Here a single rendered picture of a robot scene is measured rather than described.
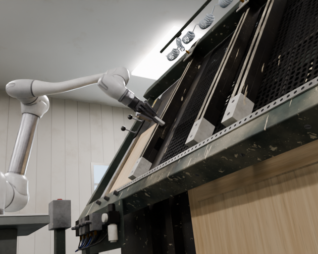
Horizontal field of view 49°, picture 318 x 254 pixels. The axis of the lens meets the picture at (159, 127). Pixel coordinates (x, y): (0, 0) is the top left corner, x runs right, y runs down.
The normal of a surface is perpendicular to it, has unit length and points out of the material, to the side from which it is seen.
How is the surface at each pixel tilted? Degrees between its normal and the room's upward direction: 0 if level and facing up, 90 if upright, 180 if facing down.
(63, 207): 90
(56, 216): 90
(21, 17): 180
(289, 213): 90
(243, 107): 90
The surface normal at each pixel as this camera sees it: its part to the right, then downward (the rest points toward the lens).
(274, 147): -0.38, 0.72
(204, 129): 0.50, -0.36
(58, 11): 0.11, 0.93
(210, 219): -0.86, -0.10
